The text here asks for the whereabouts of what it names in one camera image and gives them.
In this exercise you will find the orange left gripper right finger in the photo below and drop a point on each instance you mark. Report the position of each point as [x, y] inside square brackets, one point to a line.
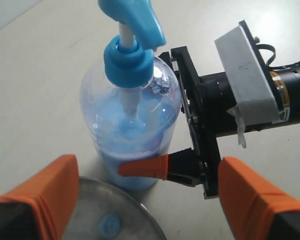
[256, 209]

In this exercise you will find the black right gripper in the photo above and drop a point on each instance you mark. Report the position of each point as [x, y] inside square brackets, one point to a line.
[204, 101]

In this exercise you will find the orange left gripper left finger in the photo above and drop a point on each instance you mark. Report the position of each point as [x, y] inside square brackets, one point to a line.
[52, 194]

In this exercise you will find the blue pump lotion bottle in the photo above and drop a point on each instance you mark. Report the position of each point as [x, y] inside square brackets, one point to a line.
[130, 102]

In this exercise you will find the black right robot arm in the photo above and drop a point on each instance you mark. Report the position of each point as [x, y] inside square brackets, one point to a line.
[287, 81]

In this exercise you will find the round steel plate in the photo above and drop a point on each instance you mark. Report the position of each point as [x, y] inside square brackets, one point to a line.
[105, 212]

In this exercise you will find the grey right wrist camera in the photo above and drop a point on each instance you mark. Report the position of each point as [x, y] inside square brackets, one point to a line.
[254, 91]

